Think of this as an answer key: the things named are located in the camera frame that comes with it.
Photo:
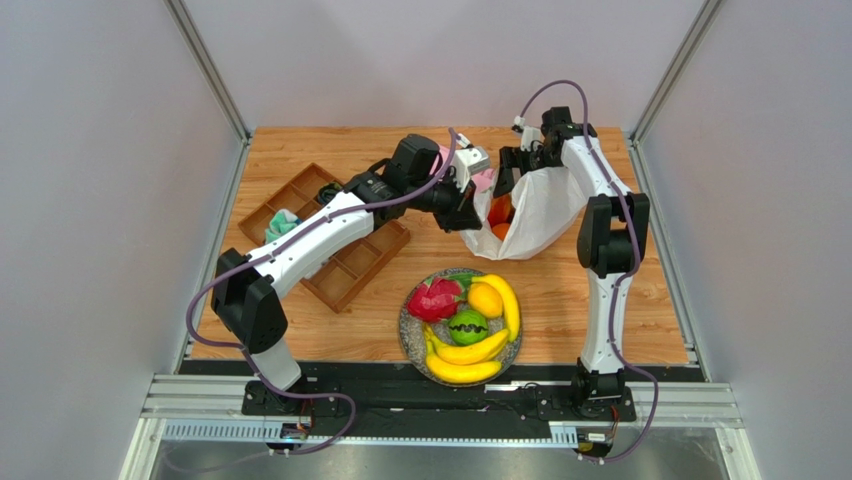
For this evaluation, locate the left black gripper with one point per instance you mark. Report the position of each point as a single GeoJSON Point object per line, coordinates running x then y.
{"type": "Point", "coordinates": [462, 215]}

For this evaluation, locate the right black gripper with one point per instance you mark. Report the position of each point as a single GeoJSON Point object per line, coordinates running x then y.
{"type": "Point", "coordinates": [509, 168]}

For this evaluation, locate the white plastic bag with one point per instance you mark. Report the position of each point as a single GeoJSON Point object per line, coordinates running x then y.
{"type": "Point", "coordinates": [546, 203]}

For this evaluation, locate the red fake dragon fruit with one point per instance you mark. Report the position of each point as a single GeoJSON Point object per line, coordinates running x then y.
{"type": "Point", "coordinates": [439, 298]}

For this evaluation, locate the yellow fake lemon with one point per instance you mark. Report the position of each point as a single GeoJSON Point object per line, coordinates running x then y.
{"type": "Point", "coordinates": [485, 300]}

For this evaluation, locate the green fake melon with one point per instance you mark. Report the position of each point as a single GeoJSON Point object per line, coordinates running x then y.
{"type": "Point", "coordinates": [468, 327]}

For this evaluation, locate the single yellow fake banana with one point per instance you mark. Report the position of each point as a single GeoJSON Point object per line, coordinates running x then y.
{"type": "Point", "coordinates": [511, 306]}

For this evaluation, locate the yellow fake banana bunch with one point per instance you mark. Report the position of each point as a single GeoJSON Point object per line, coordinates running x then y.
{"type": "Point", "coordinates": [458, 365]}

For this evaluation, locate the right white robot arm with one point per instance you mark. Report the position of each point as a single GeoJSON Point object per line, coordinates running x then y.
{"type": "Point", "coordinates": [610, 246]}

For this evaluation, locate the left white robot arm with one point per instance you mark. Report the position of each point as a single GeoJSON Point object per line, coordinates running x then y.
{"type": "Point", "coordinates": [248, 288]}

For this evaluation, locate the orange fake orange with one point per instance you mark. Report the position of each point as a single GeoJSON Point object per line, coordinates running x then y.
{"type": "Point", "coordinates": [501, 210]}

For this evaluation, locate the pink folded cloth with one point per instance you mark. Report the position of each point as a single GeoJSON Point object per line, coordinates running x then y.
{"type": "Point", "coordinates": [482, 181]}

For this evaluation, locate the speckled round plate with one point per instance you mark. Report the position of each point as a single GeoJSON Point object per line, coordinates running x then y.
{"type": "Point", "coordinates": [413, 342]}

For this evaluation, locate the brown wooden divided tray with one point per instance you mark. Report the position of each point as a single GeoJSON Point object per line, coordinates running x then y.
{"type": "Point", "coordinates": [339, 279]}

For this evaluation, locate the white teal rolled sock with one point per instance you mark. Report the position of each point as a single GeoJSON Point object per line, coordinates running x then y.
{"type": "Point", "coordinates": [281, 223]}

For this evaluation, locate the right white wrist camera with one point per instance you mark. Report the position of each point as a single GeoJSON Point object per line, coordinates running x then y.
{"type": "Point", "coordinates": [530, 136]}

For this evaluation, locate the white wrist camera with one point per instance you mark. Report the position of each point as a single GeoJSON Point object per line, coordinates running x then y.
{"type": "Point", "coordinates": [530, 136]}
{"type": "Point", "coordinates": [467, 161]}

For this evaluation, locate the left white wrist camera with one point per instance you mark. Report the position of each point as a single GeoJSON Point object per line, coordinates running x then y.
{"type": "Point", "coordinates": [467, 161]}

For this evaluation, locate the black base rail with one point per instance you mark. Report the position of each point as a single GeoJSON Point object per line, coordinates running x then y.
{"type": "Point", "coordinates": [398, 400]}

